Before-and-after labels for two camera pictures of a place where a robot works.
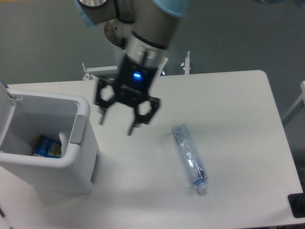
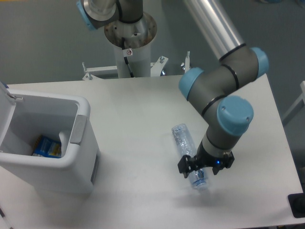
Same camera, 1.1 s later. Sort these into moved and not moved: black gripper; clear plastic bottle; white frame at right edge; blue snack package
Moved: black gripper
Not moved: blue snack package; white frame at right edge; clear plastic bottle
